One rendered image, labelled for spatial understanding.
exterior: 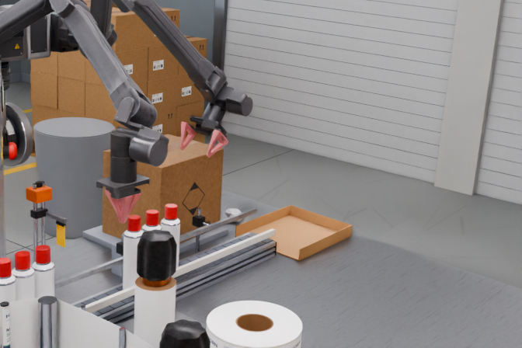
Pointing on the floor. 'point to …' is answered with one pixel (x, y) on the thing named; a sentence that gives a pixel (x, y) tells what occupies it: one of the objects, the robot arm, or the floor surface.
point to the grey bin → (72, 170)
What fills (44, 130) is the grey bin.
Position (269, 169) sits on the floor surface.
